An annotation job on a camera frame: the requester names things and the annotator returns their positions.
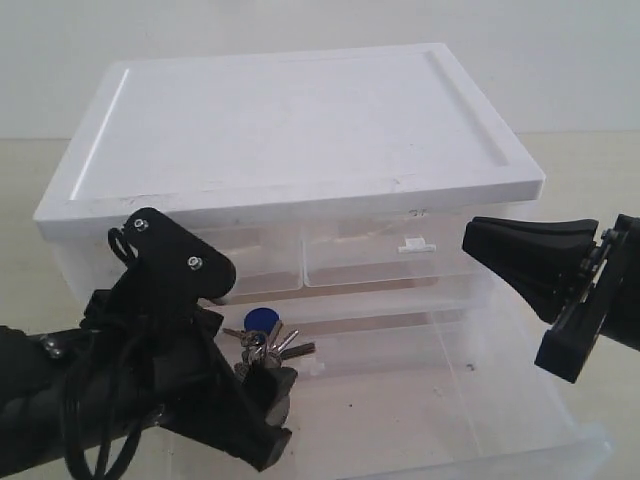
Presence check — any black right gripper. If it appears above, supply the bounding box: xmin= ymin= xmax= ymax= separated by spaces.
xmin=462 ymin=214 xmax=639 ymax=383

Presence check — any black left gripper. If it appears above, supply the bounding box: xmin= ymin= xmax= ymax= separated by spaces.
xmin=82 ymin=207 xmax=298 ymax=471

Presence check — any key bunch with blue fob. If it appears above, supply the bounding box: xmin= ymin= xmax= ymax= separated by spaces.
xmin=222 ymin=307 xmax=316 ymax=381

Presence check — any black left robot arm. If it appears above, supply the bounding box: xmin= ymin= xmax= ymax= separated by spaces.
xmin=1 ymin=207 xmax=298 ymax=479

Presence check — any white translucent drawer cabinet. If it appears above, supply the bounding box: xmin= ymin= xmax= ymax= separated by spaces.
xmin=34 ymin=44 xmax=545 ymax=323

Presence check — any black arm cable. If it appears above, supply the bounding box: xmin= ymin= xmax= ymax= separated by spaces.
xmin=59 ymin=227 xmax=166 ymax=480

